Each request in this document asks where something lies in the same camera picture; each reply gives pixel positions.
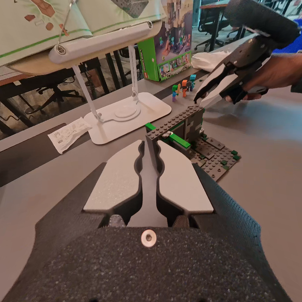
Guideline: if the crumpled white paper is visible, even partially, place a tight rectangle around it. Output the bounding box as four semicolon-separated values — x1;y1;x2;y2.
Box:
190;50;231;71

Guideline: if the black office chair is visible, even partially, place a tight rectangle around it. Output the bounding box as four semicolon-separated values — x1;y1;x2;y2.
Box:
198;9;228;39
21;77;86;115

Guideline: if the instruction booklet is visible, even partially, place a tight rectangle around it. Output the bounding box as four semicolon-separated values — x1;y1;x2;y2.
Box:
0;0;167;66

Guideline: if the folded paper leaflet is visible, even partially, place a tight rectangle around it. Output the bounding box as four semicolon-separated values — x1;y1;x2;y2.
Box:
47;117;92;155

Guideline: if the grey desk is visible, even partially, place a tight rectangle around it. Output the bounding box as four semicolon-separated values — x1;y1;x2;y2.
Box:
0;45;302;302

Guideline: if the person's right hand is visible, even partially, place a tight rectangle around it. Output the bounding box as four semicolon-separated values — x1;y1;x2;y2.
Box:
245;53;302;102

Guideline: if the white reading stand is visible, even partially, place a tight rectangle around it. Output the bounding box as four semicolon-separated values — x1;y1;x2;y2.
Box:
7;21;172;145

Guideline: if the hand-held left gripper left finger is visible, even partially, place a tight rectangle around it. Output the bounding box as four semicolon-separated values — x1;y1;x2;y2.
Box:
83;140;145;225

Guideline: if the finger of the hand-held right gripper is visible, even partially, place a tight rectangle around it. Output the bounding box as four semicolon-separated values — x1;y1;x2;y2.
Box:
201;73;238;109
193;63;229;105

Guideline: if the green toy set box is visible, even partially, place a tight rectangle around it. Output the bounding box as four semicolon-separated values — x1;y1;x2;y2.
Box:
137;0;192;82

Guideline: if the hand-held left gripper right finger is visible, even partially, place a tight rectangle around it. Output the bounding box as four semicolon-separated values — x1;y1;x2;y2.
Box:
156;140;214;226

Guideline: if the brown wooden top table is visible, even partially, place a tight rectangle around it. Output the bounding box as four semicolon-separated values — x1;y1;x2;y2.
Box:
0;51;142;140

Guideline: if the green zombie minifigure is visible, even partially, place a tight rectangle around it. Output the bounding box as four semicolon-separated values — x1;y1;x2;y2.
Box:
171;84;182;102

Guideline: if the blue plastic bin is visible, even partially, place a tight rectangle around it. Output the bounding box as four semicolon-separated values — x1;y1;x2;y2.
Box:
271;19;302;56

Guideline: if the black desk cable flap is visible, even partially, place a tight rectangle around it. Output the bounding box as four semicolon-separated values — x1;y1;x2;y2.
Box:
0;123;67;188
154;70;209;106

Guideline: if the dark grey brick building model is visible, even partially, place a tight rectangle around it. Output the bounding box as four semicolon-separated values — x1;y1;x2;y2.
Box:
145;105;241;182

